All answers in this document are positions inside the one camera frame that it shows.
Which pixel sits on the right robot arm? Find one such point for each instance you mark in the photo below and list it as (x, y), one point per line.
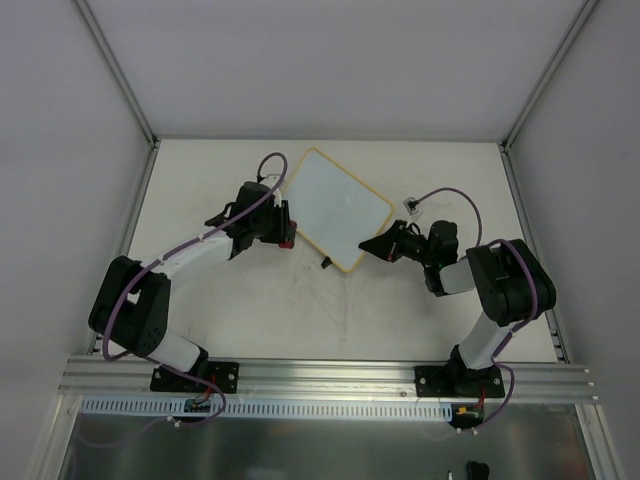
(512, 287)

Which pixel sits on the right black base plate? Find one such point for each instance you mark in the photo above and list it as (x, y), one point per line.
(441, 381)

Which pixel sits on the aluminium mounting rail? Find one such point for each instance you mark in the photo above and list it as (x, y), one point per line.
(535, 383)

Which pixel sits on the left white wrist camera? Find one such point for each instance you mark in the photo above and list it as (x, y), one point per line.
(273, 182)

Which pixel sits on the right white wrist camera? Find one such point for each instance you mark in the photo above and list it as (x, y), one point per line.
(412, 206)

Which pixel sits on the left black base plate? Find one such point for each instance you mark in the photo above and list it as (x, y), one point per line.
(223, 374)

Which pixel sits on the slotted white cable duct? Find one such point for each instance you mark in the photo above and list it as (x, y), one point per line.
(269, 409)

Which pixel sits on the black object at bottom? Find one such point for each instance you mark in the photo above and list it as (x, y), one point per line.
(478, 471)

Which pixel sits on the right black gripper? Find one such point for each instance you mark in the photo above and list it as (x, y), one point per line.
(398, 243)

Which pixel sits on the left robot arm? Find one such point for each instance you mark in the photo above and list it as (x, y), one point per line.
(132, 306)

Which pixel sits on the aluminium frame post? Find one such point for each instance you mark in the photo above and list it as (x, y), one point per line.
(106, 52)
(561, 51)

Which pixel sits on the yellow framed whiteboard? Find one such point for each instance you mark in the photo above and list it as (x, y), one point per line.
(334, 210)

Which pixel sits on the red black whiteboard eraser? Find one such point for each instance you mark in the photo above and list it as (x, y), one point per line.
(289, 236)

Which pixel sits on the left aluminium frame post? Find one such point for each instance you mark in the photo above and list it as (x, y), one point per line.
(106, 52)

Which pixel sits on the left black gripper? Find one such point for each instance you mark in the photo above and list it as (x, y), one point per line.
(279, 226)

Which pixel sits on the right aluminium frame post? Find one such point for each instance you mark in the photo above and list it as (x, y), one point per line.
(561, 51)

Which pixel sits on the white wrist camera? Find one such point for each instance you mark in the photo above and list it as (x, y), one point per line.
(412, 206)
(273, 182)

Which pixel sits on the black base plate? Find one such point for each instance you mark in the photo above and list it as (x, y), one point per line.
(223, 374)
(441, 381)

